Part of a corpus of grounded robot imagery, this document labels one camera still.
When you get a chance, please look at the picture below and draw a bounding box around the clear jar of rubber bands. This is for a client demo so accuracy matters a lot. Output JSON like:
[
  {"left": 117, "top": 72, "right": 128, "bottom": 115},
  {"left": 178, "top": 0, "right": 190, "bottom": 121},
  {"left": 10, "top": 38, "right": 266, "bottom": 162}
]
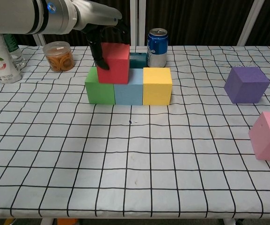
[{"left": 43, "top": 41, "right": 75, "bottom": 73}]

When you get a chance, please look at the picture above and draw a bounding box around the green foam cube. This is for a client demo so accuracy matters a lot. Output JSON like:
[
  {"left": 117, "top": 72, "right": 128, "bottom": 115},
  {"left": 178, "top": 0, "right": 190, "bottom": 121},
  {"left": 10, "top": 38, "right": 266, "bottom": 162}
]
[{"left": 84, "top": 67, "right": 116, "bottom": 105}]

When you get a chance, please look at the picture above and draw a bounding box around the blue soda can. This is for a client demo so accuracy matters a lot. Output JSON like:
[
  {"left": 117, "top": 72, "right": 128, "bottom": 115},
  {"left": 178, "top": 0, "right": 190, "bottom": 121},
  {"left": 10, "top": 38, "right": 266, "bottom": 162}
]
[{"left": 147, "top": 28, "right": 169, "bottom": 68}]

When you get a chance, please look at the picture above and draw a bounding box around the red foam cube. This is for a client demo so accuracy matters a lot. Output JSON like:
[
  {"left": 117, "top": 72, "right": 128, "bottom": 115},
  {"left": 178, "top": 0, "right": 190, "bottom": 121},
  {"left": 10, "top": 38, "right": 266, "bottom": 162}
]
[{"left": 97, "top": 42, "right": 130, "bottom": 85}]

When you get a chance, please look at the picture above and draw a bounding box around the yellow foam cube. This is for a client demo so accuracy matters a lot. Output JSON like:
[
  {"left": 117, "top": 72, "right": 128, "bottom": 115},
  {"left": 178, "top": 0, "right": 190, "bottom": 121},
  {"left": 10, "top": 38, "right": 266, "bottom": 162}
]
[{"left": 142, "top": 67, "right": 173, "bottom": 106}]

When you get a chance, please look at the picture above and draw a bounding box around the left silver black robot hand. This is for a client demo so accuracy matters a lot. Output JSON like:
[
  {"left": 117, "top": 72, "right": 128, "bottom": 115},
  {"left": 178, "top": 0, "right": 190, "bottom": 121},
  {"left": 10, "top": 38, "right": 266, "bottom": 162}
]
[{"left": 73, "top": 0, "right": 130, "bottom": 70}]

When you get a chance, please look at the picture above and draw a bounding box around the teal oblong plastic case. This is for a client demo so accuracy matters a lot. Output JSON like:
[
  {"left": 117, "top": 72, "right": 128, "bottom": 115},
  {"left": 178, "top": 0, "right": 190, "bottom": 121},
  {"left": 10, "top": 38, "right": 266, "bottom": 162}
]
[{"left": 129, "top": 52, "right": 148, "bottom": 69}]

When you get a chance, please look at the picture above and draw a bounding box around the white black grid tablecloth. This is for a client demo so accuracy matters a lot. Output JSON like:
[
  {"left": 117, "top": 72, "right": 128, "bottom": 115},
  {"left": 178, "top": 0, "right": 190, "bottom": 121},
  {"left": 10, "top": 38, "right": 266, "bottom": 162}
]
[{"left": 0, "top": 44, "right": 270, "bottom": 220}]

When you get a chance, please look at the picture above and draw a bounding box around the purple foam cube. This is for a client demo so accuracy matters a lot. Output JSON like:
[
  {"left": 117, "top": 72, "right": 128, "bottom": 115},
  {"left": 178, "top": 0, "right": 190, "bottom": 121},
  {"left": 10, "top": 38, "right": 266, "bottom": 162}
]
[{"left": 224, "top": 66, "right": 270, "bottom": 104}]

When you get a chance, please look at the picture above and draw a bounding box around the light blue foam cube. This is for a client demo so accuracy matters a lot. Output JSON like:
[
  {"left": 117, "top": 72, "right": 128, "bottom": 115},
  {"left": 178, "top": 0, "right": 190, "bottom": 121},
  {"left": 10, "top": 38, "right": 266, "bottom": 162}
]
[{"left": 113, "top": 68, "right": 144, "bottom": 105}]

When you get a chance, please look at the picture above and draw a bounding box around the clear water bottle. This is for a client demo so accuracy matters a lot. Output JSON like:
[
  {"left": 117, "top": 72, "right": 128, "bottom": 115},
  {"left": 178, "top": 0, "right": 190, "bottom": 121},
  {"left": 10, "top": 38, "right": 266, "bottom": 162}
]
[{"left": 2, "top": 34, "right": 27, "bottom": 70}]

